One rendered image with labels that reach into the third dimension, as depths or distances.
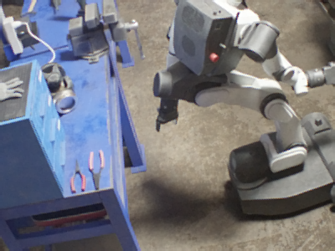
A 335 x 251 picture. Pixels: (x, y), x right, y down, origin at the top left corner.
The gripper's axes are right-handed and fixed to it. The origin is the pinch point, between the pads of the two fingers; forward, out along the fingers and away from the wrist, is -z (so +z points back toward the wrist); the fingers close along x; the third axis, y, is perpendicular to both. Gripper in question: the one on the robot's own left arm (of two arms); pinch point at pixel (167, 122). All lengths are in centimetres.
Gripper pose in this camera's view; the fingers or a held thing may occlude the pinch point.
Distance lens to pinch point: 302.0
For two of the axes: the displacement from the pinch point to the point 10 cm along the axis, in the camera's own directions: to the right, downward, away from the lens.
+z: 0.8, -7.4, -6.7
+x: 8.0, -3.5, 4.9
